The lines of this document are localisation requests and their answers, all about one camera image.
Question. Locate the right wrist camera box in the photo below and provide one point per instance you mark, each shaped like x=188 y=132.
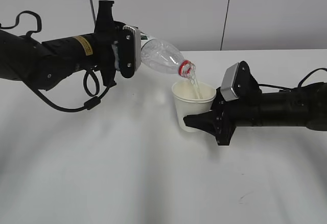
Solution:
x=228 y=88

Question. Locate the clear plastic water bottle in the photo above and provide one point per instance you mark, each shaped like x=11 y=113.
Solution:
x=163 y=57

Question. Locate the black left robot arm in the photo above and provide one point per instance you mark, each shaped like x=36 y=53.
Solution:
x=44 y=64

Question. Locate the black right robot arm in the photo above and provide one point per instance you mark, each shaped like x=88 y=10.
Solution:
x=301 y=106

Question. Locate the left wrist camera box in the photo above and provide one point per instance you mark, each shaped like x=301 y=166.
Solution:
x=129 y=50

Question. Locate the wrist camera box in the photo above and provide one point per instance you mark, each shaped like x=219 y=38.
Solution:
x=228 y=88
x=129 y=50

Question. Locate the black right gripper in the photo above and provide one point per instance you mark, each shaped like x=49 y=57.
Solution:
x=228 y=114

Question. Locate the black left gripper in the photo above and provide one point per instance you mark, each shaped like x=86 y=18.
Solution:
x=106 y=37

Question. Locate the white paper cup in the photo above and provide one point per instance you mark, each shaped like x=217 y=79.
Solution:
x=187 y=103

